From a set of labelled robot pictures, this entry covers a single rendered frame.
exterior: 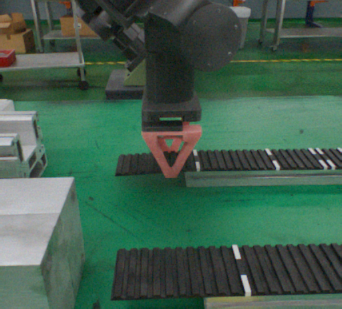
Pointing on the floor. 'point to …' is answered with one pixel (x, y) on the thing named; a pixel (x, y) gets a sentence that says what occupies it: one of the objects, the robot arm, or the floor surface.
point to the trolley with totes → (21, 61)
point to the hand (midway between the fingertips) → (169, 161)
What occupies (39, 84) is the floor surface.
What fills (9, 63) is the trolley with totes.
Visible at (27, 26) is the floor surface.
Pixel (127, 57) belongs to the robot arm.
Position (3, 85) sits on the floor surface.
